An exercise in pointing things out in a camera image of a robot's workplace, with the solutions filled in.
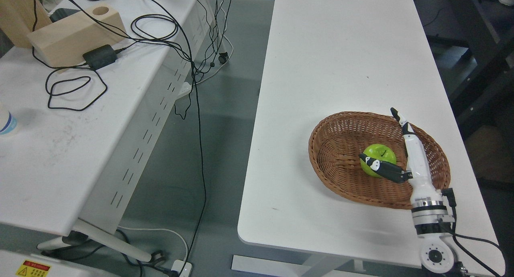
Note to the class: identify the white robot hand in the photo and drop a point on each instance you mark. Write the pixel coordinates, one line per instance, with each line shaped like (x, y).
(418, 171)

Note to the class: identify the green apple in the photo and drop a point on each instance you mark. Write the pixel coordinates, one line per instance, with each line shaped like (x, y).
(380, 152)

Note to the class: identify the black metal right shelf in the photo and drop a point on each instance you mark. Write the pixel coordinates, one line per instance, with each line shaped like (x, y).
(481, 99)

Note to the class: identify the brown wicker basket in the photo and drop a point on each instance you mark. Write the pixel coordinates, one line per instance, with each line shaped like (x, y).
(334, 148)

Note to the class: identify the white table with basket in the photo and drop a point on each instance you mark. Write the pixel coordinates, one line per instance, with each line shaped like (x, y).
(327, 56)

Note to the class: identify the white power strip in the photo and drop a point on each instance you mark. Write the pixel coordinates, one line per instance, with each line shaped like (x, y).
(181, 267)

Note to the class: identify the black power adapter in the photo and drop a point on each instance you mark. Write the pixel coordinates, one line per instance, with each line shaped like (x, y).
(100, 57)

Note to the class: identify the white perforated desk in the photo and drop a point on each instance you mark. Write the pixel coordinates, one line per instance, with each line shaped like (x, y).
(66, 171)

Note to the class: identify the wooden block with hole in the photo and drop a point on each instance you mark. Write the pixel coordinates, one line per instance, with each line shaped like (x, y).
(62, 43)

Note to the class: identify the paper cup blue band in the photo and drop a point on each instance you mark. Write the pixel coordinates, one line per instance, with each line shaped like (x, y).
(8, 123)

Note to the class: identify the white floor device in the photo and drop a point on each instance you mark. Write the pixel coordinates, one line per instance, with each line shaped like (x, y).
(21, 265)

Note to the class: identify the wooden box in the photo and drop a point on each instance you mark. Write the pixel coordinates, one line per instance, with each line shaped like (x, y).
(17, 18)

